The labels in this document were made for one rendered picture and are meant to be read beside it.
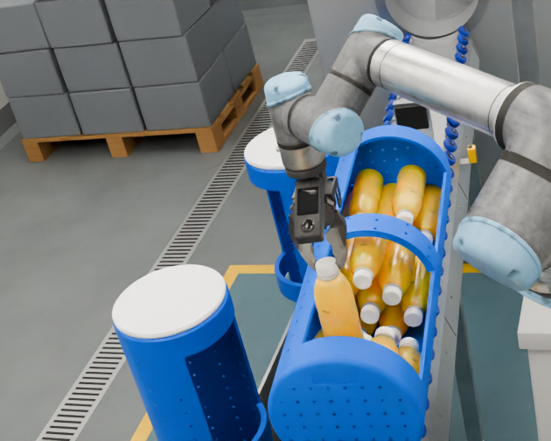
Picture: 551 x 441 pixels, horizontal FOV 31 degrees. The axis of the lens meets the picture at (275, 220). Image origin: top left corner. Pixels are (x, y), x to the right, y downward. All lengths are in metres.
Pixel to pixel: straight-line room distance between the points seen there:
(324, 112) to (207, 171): 3.71
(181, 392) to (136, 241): 2.46
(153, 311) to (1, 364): 2.02
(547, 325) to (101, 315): 2.77
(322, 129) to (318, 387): 0.51
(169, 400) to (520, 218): 1.34
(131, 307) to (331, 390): 0.75
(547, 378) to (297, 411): 0.47
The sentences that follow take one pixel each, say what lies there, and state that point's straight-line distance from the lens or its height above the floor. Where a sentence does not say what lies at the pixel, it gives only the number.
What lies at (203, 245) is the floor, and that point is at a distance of 4.59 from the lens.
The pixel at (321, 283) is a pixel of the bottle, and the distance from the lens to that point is 1.77.
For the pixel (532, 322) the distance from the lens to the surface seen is 1.90.
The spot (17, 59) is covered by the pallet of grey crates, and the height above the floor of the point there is 0.63.
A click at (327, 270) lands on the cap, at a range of 1.76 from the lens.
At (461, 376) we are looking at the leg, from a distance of 3.07.
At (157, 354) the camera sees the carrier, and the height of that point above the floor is 0.98.
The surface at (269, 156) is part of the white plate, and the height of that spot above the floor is 1.04.
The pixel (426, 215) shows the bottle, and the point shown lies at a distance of 2.36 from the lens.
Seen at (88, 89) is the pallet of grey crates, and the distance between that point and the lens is 5.54.
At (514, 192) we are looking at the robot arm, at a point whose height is 1.68.
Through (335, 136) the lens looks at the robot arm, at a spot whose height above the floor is 1.66.
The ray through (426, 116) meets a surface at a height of 1.04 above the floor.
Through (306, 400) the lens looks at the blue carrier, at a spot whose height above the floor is 1.14.
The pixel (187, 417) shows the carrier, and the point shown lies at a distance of 2.44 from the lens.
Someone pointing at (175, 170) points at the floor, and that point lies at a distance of 5.33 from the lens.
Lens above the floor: 2.33
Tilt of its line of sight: 30 degrees down
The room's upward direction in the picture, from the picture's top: 15 degrees counter-clockwise
